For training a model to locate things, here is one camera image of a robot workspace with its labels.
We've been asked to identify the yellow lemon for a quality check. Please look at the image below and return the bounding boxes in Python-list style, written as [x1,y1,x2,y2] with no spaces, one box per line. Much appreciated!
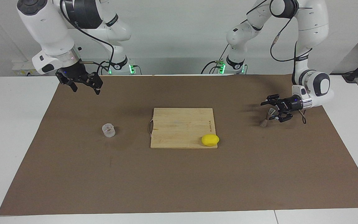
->
[201,134,220,147]

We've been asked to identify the bamboo cutting board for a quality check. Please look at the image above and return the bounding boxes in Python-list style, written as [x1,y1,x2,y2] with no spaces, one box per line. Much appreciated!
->
[148,108,218,149]

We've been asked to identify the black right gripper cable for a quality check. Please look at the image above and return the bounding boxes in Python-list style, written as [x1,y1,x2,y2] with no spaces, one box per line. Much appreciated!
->
[60,0,115,75]

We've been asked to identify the metal hourglass jigger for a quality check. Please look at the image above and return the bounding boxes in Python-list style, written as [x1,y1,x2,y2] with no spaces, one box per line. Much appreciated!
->
[260,108,276,128]

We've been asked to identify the black left base cable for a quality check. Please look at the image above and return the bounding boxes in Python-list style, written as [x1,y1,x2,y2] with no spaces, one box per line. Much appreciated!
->
[201,47,231,74]

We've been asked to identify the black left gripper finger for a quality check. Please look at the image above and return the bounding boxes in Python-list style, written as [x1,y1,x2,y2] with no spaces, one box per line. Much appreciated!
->
[261,94,281,107]
[268,113,293,123]

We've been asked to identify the white wall socket box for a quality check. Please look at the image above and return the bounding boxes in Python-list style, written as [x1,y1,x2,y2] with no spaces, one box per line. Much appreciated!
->
[12,61,41,76]

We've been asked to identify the small clear plastic cup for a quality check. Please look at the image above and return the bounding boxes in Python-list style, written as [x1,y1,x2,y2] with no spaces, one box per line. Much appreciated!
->
[102,123,116,138]

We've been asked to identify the brown table mat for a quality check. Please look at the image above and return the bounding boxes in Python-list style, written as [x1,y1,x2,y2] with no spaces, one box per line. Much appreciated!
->
[0,74,358,216]

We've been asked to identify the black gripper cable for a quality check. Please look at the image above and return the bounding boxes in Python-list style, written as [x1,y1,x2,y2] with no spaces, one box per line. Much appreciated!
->
[60,0,115,75]
[247,0,307,124]

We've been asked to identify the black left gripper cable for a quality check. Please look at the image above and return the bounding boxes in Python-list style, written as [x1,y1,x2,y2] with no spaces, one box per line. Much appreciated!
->
[247,0,307,124]

